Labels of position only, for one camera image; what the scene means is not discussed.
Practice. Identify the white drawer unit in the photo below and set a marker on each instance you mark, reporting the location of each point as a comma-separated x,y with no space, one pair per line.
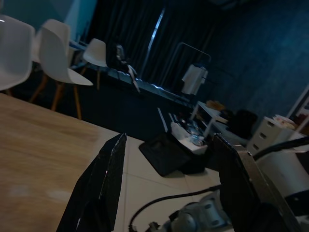
268,133

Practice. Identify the white shell chair wooden legs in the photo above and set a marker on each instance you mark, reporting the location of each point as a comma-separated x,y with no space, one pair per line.
96,54
55,55
14,53

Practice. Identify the white hanging shirt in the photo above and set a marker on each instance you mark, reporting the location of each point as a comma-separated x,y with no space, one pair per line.
193,79

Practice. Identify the black curtain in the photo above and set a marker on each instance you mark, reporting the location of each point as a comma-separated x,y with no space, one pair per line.
135,36

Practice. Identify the black floor bag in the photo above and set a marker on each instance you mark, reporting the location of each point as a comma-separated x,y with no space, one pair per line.
166,157

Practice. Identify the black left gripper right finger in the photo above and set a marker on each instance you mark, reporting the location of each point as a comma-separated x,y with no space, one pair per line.
246,193

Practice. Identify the white plastic bag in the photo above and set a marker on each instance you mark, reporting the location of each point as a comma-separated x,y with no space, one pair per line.
183,135

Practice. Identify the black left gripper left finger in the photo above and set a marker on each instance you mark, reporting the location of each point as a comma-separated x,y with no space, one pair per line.
101,188

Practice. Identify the metal clothes rack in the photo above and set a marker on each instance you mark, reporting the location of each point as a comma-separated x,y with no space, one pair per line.
193,46

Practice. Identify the light wooden dining table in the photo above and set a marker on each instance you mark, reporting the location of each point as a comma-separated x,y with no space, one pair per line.
43,145

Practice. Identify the white low table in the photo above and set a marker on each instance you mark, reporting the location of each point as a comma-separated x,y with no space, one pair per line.
210,113

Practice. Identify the black backpack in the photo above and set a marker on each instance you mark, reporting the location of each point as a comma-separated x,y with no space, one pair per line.
243,123

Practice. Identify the white shelf rack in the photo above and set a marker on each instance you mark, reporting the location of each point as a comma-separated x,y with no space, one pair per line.
300,106

